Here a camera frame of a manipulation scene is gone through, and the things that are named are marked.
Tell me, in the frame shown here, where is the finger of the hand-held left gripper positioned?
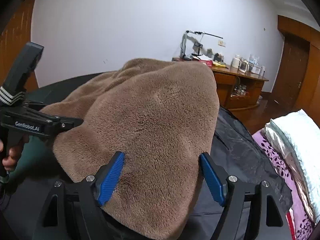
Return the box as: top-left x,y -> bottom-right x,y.
59,116 -> 84,130

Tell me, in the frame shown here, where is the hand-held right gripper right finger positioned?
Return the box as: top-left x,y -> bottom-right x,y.
199,152 -> 292,240

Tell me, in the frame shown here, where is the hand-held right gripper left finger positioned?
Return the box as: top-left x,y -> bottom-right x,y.
37,151 -> 125,240

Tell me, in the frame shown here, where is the brown and green fleece robe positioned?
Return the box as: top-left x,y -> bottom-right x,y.
40,58 -> 220,240

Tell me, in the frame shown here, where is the person's left hand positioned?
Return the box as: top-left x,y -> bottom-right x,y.
2,145 -> 23,172

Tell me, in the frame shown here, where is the dark bed sheet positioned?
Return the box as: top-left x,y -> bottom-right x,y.
0,72 -> 293,240

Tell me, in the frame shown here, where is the purple floral bedding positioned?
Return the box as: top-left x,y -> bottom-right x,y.
252,122 -> 318,240

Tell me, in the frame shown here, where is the red patterned bedding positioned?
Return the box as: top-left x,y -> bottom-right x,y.
285,210 -> 297,240

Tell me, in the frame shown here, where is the white quilt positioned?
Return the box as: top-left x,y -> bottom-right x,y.
265,109 -> 320,224

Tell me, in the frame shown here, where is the brown wooden door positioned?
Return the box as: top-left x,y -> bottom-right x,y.
271,15 -> 320,113
0,0 -> 39,89

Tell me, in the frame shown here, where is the wooden desk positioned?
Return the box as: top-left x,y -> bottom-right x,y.
172,57 -> 270,110

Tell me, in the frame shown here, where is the red flat box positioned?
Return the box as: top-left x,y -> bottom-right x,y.
197,55 -> 213,67

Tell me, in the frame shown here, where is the glass kettle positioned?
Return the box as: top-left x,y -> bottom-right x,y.
239,58 -> 250,73

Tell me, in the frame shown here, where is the black phone stand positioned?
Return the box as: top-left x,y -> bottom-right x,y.
192,42 -> 203,57

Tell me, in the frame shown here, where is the desk lamp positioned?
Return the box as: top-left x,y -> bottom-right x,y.
179,30 -> 224,61

